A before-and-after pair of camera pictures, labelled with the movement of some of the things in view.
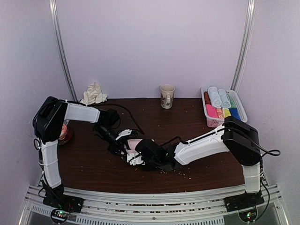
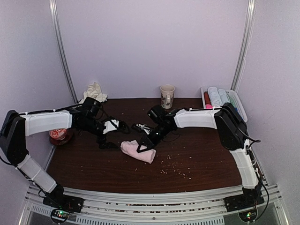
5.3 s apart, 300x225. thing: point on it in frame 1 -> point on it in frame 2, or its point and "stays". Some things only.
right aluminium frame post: [248, 35] stays
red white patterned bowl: [63, 132] stays
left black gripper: [116, 146] -> [105, 145]
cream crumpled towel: [93, 94] stays
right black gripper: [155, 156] -> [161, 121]
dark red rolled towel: [207, 98] stays
